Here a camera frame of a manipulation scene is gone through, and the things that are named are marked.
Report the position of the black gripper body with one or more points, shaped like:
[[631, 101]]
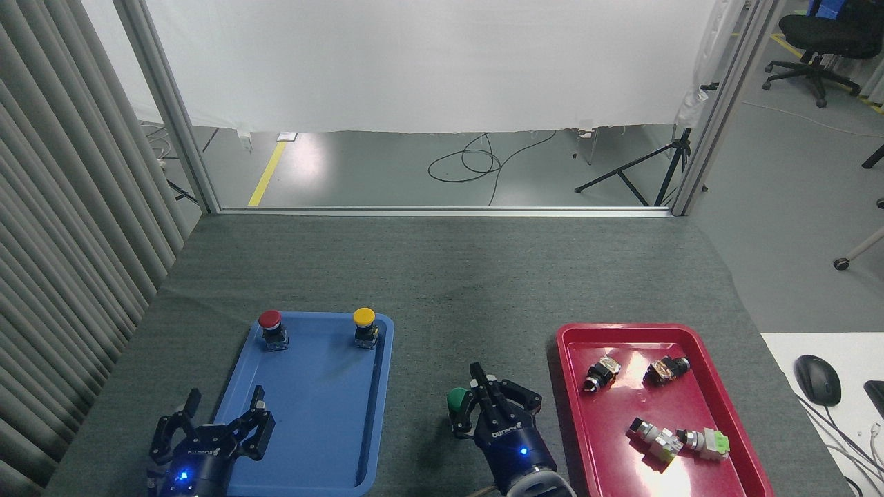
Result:
[[197, 462], [511, 445]]

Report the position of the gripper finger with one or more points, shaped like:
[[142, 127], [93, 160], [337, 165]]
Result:
[[169, 431], [255, 431], [483, 400], [518, 400]]

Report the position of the green push button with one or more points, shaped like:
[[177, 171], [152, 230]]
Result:
[[458, 400]]

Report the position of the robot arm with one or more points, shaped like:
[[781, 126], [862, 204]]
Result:
[[545, 485]]

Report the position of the red push button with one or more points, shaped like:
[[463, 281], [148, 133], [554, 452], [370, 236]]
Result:
[[271, 320]]

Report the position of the yellow push button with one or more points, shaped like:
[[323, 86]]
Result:
[[364, 317]]

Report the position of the blue plastic tray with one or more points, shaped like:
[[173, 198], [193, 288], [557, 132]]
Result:
[[324, 414]]

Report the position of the red plastic tray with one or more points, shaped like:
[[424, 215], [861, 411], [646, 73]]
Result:
[[621, 455]]

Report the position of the grey felt table cover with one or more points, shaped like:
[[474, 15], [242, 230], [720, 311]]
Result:
[[469, 290]]

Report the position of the grey pleated curtain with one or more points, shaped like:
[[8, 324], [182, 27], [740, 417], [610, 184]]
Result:
[[62, 207]]

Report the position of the black tripod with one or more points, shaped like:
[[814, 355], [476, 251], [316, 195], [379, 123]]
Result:
[[680, 155]]

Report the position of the black computer mouse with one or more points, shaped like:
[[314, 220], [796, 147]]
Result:
[[817, 379]]

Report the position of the white desk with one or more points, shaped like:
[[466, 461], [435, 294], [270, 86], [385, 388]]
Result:
[[829, 345]]

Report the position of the white backdrop sheet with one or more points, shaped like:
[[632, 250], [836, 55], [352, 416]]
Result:
[[414, 62]]

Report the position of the black keyboard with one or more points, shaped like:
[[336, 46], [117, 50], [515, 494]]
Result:
[[876, 397]]

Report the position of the white stand leg with wheel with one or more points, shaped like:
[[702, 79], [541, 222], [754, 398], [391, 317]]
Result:
[[863, 247]]

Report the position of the black stand leg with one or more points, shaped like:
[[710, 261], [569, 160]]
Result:
[[874, 156]]

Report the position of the black office chair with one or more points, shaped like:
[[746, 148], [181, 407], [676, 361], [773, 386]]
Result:
[[829, 34]]

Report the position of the blue plastic box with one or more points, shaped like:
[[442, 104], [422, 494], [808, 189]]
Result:
[[832, 7]]

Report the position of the black selector switch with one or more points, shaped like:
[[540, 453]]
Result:
[[599, 375]]

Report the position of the silver switch with white block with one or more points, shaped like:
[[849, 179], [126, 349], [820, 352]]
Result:
[[656, 440]]

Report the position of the black knob switch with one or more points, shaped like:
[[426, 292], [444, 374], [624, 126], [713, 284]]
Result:
[[666, 369]]

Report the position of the silver switch with green block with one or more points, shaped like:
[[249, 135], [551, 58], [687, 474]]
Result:
[[708, 442]]

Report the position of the silver frame rail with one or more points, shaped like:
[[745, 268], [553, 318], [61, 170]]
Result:
[[442, 210]]

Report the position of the silver frame post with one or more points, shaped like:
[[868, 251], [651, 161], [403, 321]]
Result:
[[725, 103], [166, 96]]

